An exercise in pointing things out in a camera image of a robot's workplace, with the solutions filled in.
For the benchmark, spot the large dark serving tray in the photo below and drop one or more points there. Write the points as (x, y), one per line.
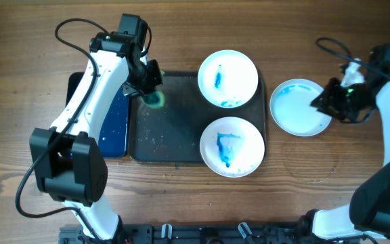
(171, 134)

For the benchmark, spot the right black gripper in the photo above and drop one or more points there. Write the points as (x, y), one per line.
(329, 101)

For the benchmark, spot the green yellow sponge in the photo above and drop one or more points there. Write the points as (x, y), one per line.
(151, 96)

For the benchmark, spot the white plate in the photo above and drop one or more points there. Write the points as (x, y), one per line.
(228, 78)
(291, 110)
(232, 147)

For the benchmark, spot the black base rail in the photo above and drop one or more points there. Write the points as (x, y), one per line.
(168, 234)

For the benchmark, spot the small blue tray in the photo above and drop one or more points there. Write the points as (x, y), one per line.
(115, 125)

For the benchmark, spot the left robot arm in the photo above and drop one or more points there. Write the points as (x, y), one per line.
(67, 162)

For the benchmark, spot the white plate top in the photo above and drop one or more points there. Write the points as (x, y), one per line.
(228, 78)

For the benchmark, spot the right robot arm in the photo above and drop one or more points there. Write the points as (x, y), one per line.
(367, 216)

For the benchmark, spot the white plate bottom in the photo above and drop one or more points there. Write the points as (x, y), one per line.
(232, 147)

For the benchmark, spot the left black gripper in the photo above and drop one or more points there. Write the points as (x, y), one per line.
(156, 80)

